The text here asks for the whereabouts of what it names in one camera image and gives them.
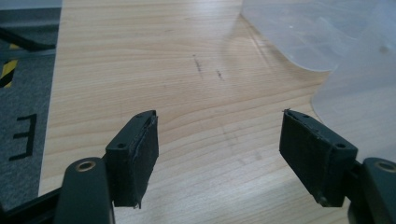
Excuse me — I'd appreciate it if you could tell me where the yellow black hazard tape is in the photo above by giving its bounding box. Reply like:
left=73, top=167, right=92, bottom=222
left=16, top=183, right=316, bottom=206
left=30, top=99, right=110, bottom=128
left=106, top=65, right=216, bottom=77
left=0, top=43, right=21, bottom=90

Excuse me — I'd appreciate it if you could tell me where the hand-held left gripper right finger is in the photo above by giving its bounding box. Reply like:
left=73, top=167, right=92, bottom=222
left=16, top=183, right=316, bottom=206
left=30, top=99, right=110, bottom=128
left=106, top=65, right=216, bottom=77
left=278, top=108, right=360, bottom=208

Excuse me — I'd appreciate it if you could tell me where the translucent plastic bag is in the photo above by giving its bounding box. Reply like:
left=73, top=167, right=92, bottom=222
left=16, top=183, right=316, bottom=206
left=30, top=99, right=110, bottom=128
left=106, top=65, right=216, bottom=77
left=240, top=0, right=396, bottom=163

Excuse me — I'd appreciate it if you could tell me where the black cable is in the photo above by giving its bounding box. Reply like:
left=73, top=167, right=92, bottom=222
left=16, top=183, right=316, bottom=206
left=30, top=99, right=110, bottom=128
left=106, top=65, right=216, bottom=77
left=0, top=26, right=57, bottom=52

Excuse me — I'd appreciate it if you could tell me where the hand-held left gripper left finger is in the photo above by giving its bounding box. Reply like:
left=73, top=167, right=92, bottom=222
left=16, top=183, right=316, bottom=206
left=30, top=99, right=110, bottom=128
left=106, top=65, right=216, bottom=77
left=105, top=109, right=160, bottom=210

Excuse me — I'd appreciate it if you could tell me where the black tape floor mark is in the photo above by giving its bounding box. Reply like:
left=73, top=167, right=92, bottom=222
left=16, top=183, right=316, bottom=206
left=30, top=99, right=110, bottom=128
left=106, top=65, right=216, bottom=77
left=8, top=113, right=38, bottom=162

